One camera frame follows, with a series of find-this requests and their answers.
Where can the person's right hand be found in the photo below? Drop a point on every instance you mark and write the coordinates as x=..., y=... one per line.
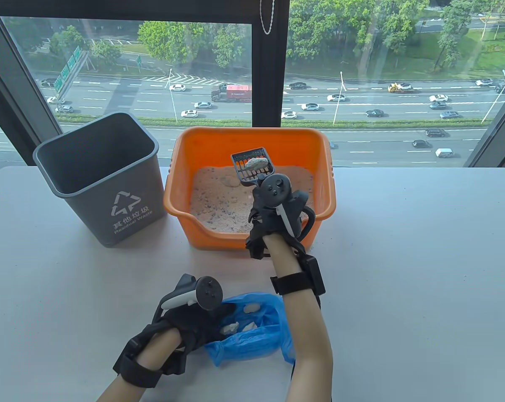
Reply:
x=265, y=222

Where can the person's left hand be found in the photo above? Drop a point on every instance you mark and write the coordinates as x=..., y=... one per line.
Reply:
x=191, y=326

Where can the pale cat litter clump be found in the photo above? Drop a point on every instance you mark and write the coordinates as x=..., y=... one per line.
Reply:
x=231, y=182
x=252, y=308
x=249, y=326
x=229, y=328
x=255, y=163

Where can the sandy cat litter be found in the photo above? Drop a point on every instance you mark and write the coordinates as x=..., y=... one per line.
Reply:
x=218, y=209

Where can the black litter scoop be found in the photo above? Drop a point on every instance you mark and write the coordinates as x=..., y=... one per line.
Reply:
x=240, y=173

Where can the blue plastic bag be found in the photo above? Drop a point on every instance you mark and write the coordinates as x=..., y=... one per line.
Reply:
x=252, y=347

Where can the person's left forearm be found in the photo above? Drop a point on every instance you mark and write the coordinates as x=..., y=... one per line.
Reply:
x=151, y=358

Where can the person's right forearm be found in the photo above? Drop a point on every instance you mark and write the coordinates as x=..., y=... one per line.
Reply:
x=309, y=343

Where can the orange plastic litter box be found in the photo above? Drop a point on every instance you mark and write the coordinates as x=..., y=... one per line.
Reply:
x=244, y=142

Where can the black and white controller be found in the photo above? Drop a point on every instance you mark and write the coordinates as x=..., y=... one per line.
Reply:
x=208, y=293
x=275, y=188

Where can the grey trash bin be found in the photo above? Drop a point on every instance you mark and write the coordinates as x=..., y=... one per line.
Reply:
x=110, y=197

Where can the green road sign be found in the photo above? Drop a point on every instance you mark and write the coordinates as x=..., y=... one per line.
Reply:
x=68, y=69

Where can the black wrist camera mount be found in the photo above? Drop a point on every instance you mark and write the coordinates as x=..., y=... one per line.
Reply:
x=298, y=282
x=137, y=370

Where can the black window frame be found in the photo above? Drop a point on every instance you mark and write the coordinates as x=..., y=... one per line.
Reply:
x=270, y=83

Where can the street lamp post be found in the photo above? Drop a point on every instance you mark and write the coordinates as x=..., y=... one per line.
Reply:
x=338, y=98
x=172, y=94
x=497, y=97

